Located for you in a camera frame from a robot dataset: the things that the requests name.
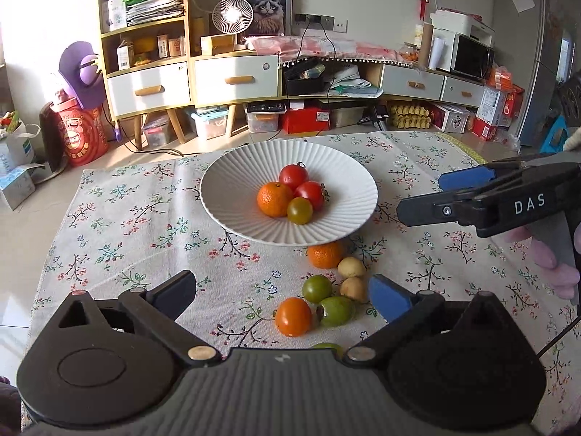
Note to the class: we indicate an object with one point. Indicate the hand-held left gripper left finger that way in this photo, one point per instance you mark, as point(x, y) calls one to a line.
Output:
point(178, 291)

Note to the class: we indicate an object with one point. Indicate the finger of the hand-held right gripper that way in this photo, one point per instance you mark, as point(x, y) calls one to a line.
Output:
point(426, 211)
point(467, 178)

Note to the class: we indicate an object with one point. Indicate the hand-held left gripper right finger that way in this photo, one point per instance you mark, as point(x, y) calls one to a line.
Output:
point(389, 297)

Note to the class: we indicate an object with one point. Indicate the pale yellow longan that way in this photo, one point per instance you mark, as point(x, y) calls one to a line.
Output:
point(354, 289)
point(352, 267)

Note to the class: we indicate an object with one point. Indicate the green jujube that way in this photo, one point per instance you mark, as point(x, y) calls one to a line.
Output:
point(327, 348)
point(337, 311)

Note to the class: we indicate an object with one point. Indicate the orange mandarin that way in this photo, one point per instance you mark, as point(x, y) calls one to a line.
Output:
point(326, 256)
point(273, 200)

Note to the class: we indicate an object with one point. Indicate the orange tomato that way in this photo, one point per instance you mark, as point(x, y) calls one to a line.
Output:
point(293, 317)

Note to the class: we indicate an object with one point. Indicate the white ribbed plate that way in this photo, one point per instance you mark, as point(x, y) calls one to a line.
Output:
point(236, 181)

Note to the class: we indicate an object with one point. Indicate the person's right hand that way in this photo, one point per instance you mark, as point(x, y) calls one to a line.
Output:
point(544, 259)

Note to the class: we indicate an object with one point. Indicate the red and white box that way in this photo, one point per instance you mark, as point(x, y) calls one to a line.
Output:
point(450, 118)

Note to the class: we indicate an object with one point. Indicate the floral tablecloth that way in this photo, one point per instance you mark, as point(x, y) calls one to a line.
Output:
point(136, 236)

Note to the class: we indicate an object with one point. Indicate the green tomato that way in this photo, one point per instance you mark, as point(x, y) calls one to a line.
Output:
point(317, 289)

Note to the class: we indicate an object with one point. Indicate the stack of red boxes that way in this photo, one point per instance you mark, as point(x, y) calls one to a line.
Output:
point(497, 109)

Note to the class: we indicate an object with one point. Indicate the blue stool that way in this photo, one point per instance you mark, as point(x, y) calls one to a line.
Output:
point(553, 136)

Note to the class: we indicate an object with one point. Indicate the yellow egg carton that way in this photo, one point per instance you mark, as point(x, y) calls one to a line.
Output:
point(409, 117)

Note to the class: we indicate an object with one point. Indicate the red tomato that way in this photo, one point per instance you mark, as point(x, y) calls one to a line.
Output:
point(313, 193)
point(293, 176)

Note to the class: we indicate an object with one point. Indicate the black microwave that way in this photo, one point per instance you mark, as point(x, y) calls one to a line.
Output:
point(472, 59)

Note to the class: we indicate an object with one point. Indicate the silver refrigerator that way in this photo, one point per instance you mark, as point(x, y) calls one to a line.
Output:
point(531, 77)

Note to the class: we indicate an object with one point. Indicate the black speaker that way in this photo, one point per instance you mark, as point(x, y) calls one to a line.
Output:
point(571, 100)

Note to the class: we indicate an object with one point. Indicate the green-brown tomato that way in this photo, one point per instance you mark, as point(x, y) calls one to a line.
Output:
point(300, 211)

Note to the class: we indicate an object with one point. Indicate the cardboard tube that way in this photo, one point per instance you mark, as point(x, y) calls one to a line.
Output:
point(426, 45)

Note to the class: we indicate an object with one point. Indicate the clear plastic storage box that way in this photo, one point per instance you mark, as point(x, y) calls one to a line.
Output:
point(209, 123)
point(262, 120)
point(158, 131)

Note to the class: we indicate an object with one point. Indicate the black bag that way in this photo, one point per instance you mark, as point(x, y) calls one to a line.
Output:
point(303, 81)

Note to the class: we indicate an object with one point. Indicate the red gift bucket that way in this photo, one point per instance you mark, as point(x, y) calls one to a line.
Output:
point(81, 136)

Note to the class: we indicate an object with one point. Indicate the blue tissue box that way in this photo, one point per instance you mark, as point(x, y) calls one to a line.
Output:
point(16, 188)

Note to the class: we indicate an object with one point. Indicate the pink patterned cloth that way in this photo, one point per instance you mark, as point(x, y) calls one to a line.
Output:
point(317, 47)

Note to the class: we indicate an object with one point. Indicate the dark board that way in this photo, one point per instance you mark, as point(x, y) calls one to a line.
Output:
point(47, 141)

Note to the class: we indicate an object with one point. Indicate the wooden shelf cabinet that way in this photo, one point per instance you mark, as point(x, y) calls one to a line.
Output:
point(150, 88)

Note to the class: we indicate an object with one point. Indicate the white shopping bag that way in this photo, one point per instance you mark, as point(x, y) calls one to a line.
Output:
point(16, 147)

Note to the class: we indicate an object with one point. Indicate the low wooden drawer cabinet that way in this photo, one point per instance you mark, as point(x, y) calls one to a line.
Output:
point(236, 77)

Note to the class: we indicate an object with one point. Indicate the yellow cardboard box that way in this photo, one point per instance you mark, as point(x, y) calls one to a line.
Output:
point(218, 44)

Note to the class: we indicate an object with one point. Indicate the framed cat picture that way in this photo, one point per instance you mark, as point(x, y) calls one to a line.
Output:
point(270, 7)

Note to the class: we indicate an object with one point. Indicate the white desk fan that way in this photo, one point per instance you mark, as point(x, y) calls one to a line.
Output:
point(233, 15)

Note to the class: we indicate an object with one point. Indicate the stack of papers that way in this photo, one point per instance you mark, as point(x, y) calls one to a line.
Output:
point(154, 9)

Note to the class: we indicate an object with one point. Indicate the wall power outlet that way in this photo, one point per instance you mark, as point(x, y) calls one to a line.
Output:
point(320, 22)

